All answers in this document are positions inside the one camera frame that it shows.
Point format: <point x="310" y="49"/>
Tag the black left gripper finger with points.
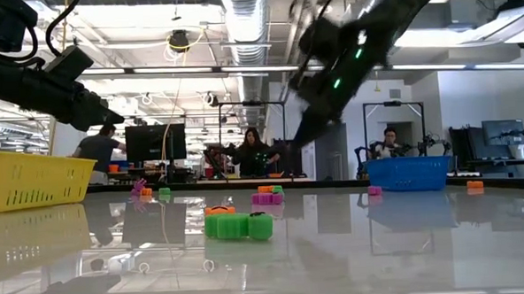
<point x="94" y="114"/>

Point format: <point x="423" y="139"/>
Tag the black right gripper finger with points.
<point x="310" y="129"/>

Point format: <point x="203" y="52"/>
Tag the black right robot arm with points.
<point x="393" y="8"/>

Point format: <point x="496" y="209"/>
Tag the background black robot arm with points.
<point x="434" y="145"/>
<point x="360" y="160"/>
<point x="214" y="160"/>

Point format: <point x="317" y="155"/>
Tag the person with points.
<point x="98" y="149"/>
<point x="251" y="158"/>
<point x="388" y="148"/>

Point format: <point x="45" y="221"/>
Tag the grey door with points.
<point x="331" y="161"/>

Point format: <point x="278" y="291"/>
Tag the black cabinet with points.
<point x="289" y="163"/>

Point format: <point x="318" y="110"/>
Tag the orange cup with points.
<point x="113" y="168"/>

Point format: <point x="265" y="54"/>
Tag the small orange container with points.
<point x="275" y="175"/>

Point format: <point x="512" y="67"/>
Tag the black monitor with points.
<point x="155" y="143"/>
<point x="502" y="132"/>
<point x="465" y="142"/>

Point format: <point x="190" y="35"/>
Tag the orange segmented toy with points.
<point x="265" y="189"/>
<point x="475" y="184"/>
<point x="147" y="192"/>

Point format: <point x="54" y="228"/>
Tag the purple segmented toy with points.
<point x="268" y="198"/>
<point x="374" y="190"/>
<point x="138" y="187"/>

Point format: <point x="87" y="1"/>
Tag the long ceiling light strip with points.
<point x="241" y="69"/>

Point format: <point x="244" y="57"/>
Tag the yellow plastic basket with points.
<point x="24" y="179"/>

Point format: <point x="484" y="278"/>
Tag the wooden top workbench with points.
<point x="228" y="181"/>

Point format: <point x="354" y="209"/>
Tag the blue plastic basket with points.
<point x="407" y="174"/>

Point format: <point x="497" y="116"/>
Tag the orange pumpkin toy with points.
<point x="218" y="210"/>

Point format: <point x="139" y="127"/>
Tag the white cup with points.
<point x="517" y="152"/>

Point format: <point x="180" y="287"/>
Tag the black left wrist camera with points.
<point x="68" y="62"/>

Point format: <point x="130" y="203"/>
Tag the black rig frame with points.
<point x="251" y="103"/>
<point x="393" y="103"/>

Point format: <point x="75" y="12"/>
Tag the wall vent grille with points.
<point x="394" y="93"/>

